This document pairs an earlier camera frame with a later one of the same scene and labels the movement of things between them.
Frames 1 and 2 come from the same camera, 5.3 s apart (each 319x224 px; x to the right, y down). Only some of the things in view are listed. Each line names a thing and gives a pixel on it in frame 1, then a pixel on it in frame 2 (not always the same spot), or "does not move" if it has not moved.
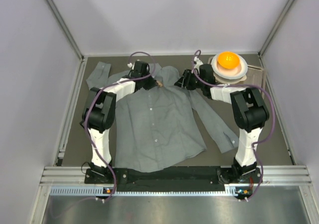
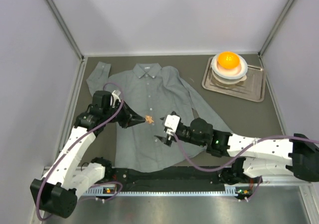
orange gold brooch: x=160 y=84 → x=149 y=119
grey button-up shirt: x=156 y=125 does not move
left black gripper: x=151 y=83 → x=126 y=119
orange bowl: x=229 y=59 does not move
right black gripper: x=183 y=80 → x=169 y=135
